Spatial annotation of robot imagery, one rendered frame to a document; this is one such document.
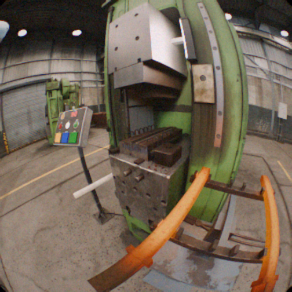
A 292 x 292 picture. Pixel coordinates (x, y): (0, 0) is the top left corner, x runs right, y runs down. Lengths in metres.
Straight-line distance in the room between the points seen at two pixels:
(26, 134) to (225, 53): 8.41
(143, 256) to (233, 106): 0.55
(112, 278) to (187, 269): 0.33
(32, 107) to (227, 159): 8.44
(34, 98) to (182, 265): 8.55
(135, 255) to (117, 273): 0.04
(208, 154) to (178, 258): 0.46
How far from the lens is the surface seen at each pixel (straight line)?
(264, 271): 0.28
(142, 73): 0.53
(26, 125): 8.29
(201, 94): 0.53
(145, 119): 0.93
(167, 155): 0.50
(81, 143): 0.85
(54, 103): 5.38
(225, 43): 0.63
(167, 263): 0.49
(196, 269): 0.50
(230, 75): 0.57
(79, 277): 1.34
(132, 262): 0.20
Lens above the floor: 1.18
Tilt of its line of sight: 20 degrees down
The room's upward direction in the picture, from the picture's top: 3 degrees counter-clockwise
